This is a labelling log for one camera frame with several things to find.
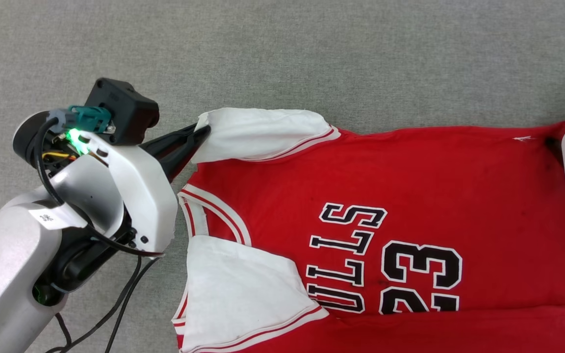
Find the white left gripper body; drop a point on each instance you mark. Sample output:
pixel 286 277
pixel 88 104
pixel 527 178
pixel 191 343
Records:
pixel 150 196

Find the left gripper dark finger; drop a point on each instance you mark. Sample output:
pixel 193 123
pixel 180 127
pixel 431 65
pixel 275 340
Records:
pixel 174 141
pixel 177 162

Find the red white basketball jersey shirt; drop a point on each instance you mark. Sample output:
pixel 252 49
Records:
pixel 410 171

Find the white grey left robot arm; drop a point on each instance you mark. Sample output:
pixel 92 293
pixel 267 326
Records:
pixel 3 274

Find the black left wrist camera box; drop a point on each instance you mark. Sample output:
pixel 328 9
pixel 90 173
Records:
pixel 123 110

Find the grey fabric surface cover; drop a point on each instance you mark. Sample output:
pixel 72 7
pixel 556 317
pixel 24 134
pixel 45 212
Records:
pixel 312 49

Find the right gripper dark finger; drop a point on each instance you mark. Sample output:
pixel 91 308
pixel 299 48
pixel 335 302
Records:
pixel 554 144

